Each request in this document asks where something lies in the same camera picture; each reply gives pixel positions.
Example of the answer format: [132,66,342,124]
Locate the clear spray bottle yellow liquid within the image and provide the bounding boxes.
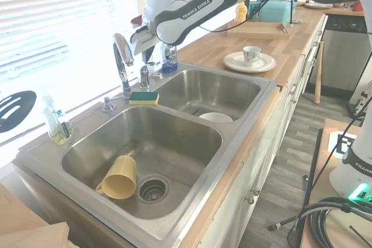
[41,87,73,146]

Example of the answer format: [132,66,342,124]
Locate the green container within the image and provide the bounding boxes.
[249,1,262,22]

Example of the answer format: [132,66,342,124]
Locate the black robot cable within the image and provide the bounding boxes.
[200,0,297,33]

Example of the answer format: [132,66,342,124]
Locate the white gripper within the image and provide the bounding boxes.
[130,28,159,63]

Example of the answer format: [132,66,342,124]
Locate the white window blinds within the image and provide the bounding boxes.
[0,0,137,144]

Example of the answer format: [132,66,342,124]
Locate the small white saucer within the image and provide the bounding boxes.
[231,53,267,69]

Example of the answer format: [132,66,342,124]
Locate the stainless steel double sink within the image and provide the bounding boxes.
[13,61,277,242]

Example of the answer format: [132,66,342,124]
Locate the chrome faucet lever handle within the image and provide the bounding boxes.
[138,62,156,89]

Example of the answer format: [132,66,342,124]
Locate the large white dinner plate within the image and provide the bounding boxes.
[223,51,276,73]

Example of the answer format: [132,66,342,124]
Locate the light wooden board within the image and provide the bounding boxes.
[0,182,70,248]

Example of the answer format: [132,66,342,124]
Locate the white patterned teacup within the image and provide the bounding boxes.
[242,46,262,67]

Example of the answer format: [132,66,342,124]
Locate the stainless steel dishwasher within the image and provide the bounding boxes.
[307,14,371,92]

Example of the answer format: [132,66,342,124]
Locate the yellow mustard bottle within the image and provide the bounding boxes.
[234,1,248,24]

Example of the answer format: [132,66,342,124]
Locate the chrome gooseneck faucet spout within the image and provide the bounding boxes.
[112,33,135,99]

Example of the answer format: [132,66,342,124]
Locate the yellow green kitchen sponge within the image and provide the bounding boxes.
[129,91,160,106]

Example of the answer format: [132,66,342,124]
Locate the black slotted oval paddle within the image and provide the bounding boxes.
[0,90,38,134]

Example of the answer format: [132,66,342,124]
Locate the coiled black cable bundle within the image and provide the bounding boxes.
[287,197,372,248]

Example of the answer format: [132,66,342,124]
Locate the wooden serving tray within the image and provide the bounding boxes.
[226,21,291,41]

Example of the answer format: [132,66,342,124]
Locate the teal storage box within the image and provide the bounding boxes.
[258,0,297,24]

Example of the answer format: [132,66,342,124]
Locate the stack of white plates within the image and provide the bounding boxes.
[303,1,334,10]

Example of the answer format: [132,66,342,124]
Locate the perforated metal drain strainer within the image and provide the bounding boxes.
[135,174,171,204]

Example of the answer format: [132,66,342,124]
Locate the black tripod leg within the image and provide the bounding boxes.
[296,128,323,248]

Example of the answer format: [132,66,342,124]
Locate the white ceramic bowl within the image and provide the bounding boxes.
[198,112,234,123]

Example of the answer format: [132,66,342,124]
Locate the yellow plastic mug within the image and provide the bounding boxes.
[95,154,137,200]

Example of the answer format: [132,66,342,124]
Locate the black white fiducial marker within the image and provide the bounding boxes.
[328,131,357,160]

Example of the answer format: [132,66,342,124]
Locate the blue dish soap bottle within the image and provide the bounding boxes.
[161,44,178,74]

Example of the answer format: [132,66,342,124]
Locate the white kitchen cabinets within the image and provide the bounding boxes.
[185,15,328,248]

